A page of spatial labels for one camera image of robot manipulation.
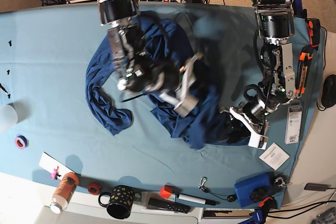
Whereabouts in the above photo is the red orange cube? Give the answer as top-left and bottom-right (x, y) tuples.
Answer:
(160, 185), (173, 199)

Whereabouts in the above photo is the black power adapter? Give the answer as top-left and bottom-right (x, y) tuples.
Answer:
(304, 183), (330, 191)

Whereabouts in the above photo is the packaged bit set blister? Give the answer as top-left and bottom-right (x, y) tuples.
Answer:
(285, 99), (303, 145)

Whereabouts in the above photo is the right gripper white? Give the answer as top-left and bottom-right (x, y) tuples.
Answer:
(159, 53), (202, 118)

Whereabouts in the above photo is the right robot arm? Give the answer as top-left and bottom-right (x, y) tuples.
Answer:
(97, 0), (202, 117)

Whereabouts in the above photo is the white black marker pen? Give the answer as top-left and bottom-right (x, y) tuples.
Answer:
(176, 194), (217, 206)

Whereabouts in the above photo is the black mug gold pattern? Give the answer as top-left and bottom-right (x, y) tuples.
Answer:
(98, 185), (135, 220)

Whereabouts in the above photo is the white paper card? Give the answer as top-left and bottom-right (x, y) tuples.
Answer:
(39, 152), (65, 175)

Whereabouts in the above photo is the dark blue t-shirt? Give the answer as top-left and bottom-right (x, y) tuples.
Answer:
(85, 18), (250, 149)

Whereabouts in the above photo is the red tape roll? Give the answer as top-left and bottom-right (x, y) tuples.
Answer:
(87, 183), (102, 195)

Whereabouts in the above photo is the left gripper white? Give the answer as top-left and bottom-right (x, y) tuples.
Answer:
(219, 105), (269, 150)

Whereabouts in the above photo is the purple tape roll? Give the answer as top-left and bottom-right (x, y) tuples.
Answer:
(15, 135), (28, 150)

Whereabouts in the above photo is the black remote control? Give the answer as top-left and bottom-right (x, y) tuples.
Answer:
(148, 198), (191, 214)

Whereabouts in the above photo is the carabiner with black lanyard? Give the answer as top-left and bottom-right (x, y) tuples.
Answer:
(198, 177), (237, 202)

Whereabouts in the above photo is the blue plastic case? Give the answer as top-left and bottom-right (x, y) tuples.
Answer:
(234, 172), (275, 207)

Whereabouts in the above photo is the pink small clip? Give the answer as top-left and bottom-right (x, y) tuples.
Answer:
(50, 166), (62, 180)

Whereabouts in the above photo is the blue orange clamp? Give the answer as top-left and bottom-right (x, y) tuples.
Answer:
(239, 196), (277, 224)

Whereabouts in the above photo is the translucent plastic cup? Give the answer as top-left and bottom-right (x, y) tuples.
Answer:
(0, 104), (18, 134)

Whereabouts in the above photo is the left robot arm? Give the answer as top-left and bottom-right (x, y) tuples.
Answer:
(229, 0), (297, 150)

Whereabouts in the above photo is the orange black utility knife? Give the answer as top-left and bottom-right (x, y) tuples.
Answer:
(295, 45), (314, 98)

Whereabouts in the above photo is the white square paper leaflet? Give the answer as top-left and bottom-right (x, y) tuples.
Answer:
(259, 143), (290, 170)

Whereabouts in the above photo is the orange plastic bottle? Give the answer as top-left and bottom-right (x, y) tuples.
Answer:
(50, 172), (79, 214)

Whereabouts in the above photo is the black computer mouse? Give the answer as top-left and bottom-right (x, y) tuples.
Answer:
(321, 74), (336, 109)

